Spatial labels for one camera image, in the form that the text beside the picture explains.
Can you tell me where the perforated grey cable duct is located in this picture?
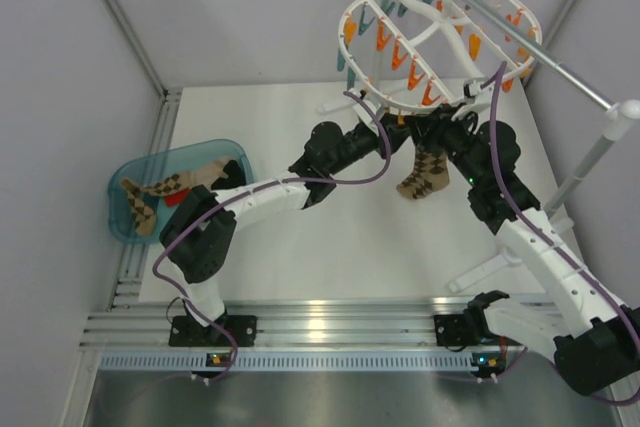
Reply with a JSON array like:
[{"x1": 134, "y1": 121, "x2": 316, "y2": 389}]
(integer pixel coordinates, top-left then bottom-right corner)
[{"x1": 99, "y1": 350, "x2": 505, "y2": 372}]

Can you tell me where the white round clip hanger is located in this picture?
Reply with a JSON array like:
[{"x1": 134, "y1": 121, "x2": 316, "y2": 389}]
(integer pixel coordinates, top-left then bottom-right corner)
[{"x1": 336, "y1": 0, "x2": 543, "y2": 118}]

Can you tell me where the beige sock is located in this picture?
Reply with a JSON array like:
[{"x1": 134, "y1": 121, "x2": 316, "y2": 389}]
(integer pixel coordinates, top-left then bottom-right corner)
[{"x1": 189, "y1": 156, "x2": 244, "y2": 186}]

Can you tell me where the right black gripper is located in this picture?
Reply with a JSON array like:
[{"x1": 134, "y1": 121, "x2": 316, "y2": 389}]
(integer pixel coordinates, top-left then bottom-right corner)
[{"x1": 404, "y1": 102, "x2": 483, "y2": 187}]

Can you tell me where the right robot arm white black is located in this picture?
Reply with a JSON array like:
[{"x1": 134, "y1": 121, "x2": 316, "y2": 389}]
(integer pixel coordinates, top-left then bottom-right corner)
[{"x1": 406, "y1": 106, "x2": 639, "y2": 396}]

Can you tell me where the brown checkered sock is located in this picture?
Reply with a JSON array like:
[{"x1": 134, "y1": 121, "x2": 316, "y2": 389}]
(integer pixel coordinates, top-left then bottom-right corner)
[
  {"x1": 396, "y1": 146, "x2": 450, "y2": 200},
  {"x1": 119, "y1": 171, "x2": 191, "y2": 236}
]

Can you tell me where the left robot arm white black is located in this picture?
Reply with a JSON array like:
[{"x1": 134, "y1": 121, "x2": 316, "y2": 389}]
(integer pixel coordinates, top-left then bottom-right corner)
[{"x1": 160, "y1": 114, "x2": 409, "y2": 344}]

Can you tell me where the white rack base foot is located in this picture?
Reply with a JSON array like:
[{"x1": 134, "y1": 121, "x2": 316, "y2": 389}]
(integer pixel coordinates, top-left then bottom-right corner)
[{"x1": 445, "y1": 245, "x2": 526, "y2": 295}]

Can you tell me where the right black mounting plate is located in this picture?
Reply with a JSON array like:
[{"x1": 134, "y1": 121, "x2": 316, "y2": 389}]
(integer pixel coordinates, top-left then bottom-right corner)
[{"x1": 433, "y1": 314, "x2": 479, "y2": 352}]

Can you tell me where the silver hanging rail rod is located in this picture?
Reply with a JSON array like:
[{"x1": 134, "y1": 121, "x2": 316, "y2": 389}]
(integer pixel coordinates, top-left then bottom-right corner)
[{"x1": 397, "y1": 0, "x2": 640, "y2": 118}]

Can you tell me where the aluminium rail frame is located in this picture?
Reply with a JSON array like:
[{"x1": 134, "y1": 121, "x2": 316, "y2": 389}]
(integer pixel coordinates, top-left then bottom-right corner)
[{"x1": 79, "y1": 89, "x2": 581, "y2": 351}]

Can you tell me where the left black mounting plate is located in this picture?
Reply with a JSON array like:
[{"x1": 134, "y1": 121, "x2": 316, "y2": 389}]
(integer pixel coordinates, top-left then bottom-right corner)
[{"x1": 168, "y1": 314, "x2": 257, "y2": 347}]

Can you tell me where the teal plastic basket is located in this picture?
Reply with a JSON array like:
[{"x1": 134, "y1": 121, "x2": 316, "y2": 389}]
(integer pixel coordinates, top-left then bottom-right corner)
[{"x1": 107, "y1": 139, "x2": 253, "y2": 244}]

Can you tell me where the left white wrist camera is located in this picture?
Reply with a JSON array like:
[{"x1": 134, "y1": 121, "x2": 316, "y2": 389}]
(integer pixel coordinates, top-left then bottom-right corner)
[{"x1": 352, "y1": 95, "x2": 376, "y2": 125}]

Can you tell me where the red white sock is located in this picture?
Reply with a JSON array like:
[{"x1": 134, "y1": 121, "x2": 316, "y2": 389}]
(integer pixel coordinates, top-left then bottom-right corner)
[{"x1": 164, "y1": 189, "x2": 190, "y2": 207}]

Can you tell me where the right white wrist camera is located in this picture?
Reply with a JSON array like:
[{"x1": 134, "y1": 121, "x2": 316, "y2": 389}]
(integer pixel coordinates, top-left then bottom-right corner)
[{"x1": 452, "y1": 78, "x2": 496, "y2": 121}]

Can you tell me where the black mounting plate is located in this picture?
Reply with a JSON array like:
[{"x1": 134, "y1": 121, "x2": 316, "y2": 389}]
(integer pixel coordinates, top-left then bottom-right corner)
[
  {"x1": 168, "y1": 314, "x2": 257, "y2": 347},
  {"x1": 433, "y1": 314, "x2": 479, "y2": 352}
]

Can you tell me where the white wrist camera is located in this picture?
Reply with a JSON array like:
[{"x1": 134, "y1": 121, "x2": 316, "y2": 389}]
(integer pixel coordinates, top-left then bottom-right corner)
[
  {"x1": 352, "y1": 95, "x2": 376, "y2": 125},
  {"x1": 452, "y1": 78, "x2": 496, "y2": 121}
]

